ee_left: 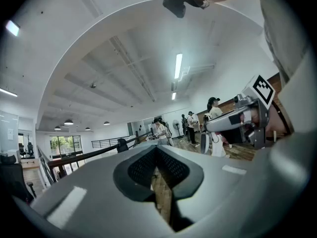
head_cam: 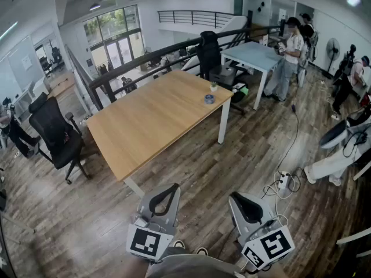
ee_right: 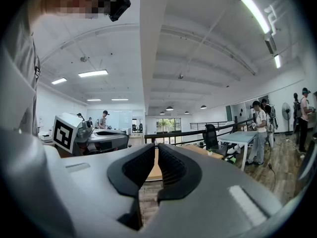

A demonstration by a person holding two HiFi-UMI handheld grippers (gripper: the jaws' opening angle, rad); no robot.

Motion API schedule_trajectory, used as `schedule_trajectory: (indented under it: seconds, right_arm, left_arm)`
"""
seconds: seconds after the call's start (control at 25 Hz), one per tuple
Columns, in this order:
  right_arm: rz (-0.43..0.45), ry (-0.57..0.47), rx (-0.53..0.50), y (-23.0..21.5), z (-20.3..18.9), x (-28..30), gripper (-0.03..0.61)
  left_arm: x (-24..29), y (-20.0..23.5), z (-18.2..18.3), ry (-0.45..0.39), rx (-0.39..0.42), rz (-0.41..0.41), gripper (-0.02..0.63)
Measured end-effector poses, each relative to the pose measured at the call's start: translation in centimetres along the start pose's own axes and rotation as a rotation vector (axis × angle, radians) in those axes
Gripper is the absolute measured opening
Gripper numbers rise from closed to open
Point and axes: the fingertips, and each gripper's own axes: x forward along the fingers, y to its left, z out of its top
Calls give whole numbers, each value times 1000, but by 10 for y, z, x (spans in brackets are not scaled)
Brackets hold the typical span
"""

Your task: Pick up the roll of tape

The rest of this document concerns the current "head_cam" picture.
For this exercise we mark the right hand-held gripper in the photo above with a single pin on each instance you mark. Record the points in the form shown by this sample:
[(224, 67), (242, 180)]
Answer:
[(275, 242)]

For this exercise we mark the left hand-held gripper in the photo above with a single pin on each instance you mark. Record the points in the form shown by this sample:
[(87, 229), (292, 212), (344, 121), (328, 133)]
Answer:
[(145, 242)]

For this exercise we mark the blue tape roll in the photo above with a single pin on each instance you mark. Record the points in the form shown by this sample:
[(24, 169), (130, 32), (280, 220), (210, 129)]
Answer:
[(209, 102)]

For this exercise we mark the person's right forearm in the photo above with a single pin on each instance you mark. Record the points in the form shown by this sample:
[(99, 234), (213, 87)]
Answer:
[(275, 272)]

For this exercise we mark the person's left shoe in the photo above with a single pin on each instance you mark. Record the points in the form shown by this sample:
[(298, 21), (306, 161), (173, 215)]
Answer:
[(179, 244)]

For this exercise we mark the person's shoe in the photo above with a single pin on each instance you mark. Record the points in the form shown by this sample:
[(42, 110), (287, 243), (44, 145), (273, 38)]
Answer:
[(179, 244), (203, 251)]

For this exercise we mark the white power strip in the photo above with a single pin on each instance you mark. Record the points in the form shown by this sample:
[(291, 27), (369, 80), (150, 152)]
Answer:
[(283, 179)]

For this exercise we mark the person's right shoe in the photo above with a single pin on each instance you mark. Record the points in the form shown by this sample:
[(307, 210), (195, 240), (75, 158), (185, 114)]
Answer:
[(203, 251)]

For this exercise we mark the person's grey clothing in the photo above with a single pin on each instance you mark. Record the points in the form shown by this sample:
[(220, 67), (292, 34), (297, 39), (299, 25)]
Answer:
[(197, 266)]

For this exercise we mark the wooden table with white legs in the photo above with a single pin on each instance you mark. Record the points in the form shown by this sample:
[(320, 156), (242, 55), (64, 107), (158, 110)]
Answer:
[(153, 120)]

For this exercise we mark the white chair dark seat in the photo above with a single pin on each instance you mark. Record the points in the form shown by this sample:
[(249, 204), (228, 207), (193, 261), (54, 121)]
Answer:
[(333, 135)]

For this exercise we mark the black case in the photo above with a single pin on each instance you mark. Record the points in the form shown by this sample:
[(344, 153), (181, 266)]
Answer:
[(239, 98)]

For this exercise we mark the green bag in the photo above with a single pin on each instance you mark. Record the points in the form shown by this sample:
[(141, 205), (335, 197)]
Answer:
[(244, 91)]

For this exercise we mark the black mesh office chair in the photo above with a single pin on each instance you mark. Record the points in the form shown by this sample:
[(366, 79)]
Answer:
[(55, 132)]

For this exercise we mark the white floor socket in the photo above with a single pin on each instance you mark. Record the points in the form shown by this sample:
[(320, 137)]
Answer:
[(334, 116)]

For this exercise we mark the small potted green plant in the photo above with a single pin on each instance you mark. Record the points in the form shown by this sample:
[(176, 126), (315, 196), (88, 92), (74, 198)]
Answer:
[(213, 87)]

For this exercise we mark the grey storage box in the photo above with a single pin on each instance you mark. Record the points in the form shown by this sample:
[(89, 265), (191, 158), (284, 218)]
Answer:
[(223, 75)]

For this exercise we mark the black curved railing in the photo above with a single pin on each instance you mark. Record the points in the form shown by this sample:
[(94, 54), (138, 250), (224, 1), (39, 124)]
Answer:
[(162, 51)]

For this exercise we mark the black chair with draped jacket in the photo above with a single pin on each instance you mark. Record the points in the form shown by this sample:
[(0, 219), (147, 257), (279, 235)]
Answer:
[(208, 54)]

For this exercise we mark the light blue table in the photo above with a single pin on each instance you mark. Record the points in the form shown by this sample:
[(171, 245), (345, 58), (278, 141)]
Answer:
[(255, 55)]

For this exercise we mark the glass entrance doors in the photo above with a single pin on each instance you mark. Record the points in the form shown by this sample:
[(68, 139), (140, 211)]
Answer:
[(116, 36)]

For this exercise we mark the black standing fan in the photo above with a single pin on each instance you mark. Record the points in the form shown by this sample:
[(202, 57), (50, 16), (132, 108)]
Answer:
[(332, 49)]

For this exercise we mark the balcony railing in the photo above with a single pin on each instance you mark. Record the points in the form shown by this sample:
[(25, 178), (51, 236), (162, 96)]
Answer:
[(194, 17)]

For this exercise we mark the round ceiling lamp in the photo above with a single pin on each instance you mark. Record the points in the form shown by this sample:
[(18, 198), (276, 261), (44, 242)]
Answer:
[(94, 7)]

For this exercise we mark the long ceiling strip light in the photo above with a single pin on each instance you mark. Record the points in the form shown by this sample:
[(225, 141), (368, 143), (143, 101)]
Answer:
[(8, 30)]

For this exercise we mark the blue wall sign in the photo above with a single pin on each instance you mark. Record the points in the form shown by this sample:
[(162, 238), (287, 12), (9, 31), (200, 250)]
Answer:
[(89, 62)]

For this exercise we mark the white wall poster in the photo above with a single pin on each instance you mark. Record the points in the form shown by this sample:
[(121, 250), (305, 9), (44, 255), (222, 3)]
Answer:
[(26, 61)]

